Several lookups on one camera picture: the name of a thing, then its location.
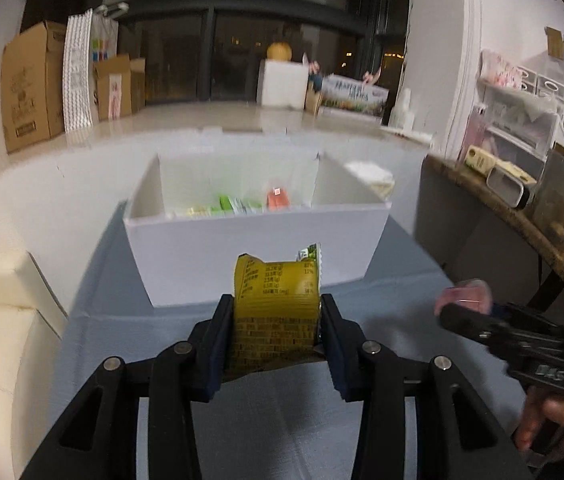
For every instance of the white foam box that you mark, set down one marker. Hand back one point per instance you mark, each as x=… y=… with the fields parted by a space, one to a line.
x=284 y=84

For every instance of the pale yellow carton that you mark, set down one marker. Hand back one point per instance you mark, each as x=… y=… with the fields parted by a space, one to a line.
x=479 y=157

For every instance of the yellow snack packet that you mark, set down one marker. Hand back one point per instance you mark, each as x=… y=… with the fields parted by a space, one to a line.
x=274 y=320

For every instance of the white paper bag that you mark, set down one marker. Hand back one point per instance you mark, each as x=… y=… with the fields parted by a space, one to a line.
x=79 y=75

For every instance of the pink floral packet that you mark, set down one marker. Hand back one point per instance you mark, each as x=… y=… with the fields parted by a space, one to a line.
x=499 y=72

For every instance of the brown paper bag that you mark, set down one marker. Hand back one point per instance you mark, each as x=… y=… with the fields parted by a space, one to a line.
x=313 y=99

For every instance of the pink plastic object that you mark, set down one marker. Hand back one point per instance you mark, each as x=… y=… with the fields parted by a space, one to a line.
x=372 y=76
x=312 y=65

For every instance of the grey-blue tablecloth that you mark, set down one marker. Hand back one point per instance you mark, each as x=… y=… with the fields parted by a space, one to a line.
x=262 y=435

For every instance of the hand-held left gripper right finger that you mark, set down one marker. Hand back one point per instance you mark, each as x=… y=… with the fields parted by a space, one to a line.
x=334 y=355

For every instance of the pink snack packet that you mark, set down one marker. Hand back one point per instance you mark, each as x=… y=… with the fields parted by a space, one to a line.
x=464 y=294
x=278 y=199

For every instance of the white plastic drawer unit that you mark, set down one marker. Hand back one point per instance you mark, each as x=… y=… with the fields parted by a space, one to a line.
x=526 y=110

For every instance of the small cardboard box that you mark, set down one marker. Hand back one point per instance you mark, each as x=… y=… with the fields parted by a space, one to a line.
x=556 y=42

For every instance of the tissue pack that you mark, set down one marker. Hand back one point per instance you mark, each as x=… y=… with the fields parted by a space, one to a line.
x=369 y=172

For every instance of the printed cardboard box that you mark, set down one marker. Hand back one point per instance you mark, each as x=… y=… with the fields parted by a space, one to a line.
x=354 y=95

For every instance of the dark framed window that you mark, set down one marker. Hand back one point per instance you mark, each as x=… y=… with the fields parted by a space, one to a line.
x=210 y=35

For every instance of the round wooden side table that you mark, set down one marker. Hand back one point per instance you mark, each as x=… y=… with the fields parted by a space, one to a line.
x=486 y=220

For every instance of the pomelo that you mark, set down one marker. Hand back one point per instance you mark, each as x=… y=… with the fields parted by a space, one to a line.
x=279 y=51

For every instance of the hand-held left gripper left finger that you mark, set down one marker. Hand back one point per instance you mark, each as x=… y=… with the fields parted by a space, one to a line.
x=214 y=355

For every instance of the green snack packet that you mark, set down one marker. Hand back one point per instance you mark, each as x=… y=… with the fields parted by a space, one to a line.
x=239 y=203
x=310 y=255

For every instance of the person's right hand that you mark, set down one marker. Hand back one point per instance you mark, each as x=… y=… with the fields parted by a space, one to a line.
x=561 y=425

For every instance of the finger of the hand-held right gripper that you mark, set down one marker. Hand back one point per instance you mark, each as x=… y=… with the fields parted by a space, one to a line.
x=466 y=320
x=526 y=322

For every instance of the white grey device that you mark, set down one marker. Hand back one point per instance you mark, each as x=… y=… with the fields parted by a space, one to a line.
x=509 y=185

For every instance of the pink bag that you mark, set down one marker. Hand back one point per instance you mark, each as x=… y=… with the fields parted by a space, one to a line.
x=474 y=130

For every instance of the open cardboard box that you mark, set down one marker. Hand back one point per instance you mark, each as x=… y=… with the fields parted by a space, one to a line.
x=114 y=90

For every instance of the tall cardboard box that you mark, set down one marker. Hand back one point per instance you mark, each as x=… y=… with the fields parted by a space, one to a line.
x=27 y=90

